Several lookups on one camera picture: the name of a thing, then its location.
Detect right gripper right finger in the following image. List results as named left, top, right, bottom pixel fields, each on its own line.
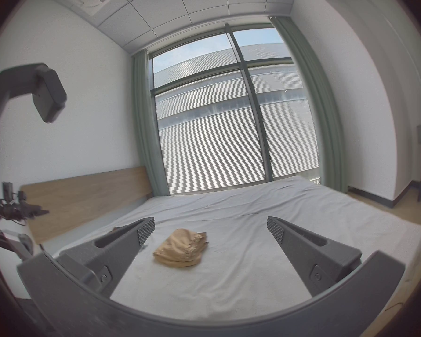
left=267, top=216, right=363, bottom=299

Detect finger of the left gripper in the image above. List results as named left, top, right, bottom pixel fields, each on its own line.
left=26, top=206, right=50, bottom=219

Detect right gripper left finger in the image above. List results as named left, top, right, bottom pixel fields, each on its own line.
left=57, top=216, right=156, bottom=299

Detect mustard yellow shorts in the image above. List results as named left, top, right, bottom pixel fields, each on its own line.
left=153, top=228, right=210, bottom=269

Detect bed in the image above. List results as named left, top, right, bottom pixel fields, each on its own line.
left=19, top=166, right=421, bottom=324

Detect window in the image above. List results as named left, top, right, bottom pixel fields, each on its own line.
left=149, top=25, right=321, bottom=195

